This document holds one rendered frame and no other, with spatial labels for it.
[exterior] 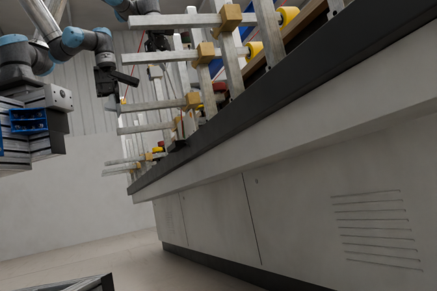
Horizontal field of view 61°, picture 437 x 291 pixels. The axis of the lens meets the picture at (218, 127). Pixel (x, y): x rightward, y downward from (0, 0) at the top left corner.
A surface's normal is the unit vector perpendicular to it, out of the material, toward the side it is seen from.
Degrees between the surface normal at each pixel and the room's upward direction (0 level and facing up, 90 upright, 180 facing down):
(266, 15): 90
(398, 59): 90
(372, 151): 90
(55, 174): 90
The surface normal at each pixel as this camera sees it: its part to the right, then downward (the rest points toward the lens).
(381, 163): -0.92, 0.13
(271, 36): 0.32, -0.23
